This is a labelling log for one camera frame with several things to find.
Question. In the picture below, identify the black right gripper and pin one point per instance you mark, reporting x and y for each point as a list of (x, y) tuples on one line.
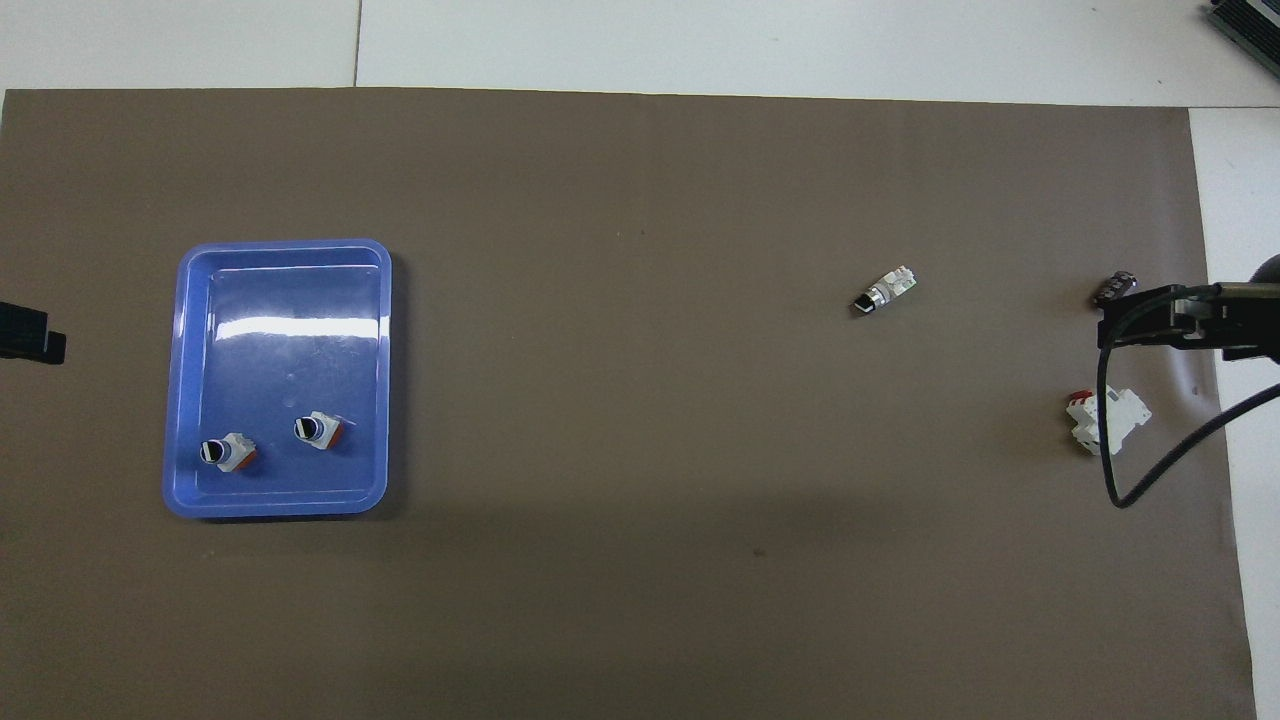
[(1235, 325)]

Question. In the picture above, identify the white selector switch black knob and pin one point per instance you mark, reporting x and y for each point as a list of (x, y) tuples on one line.
[(885, 292), (318, 430), (228, 453)]

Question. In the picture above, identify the small black terminal block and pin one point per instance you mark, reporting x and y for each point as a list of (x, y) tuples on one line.
[(1114, 290)]

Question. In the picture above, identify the white circuit breaker red lever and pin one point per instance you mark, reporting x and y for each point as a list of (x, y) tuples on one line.
[(1118, 418)]

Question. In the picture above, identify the blue plastic tray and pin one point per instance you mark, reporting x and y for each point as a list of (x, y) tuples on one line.
[(290, 300)]

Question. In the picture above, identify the brown table mat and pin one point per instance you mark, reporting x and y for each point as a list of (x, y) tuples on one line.
[(640, 400)]

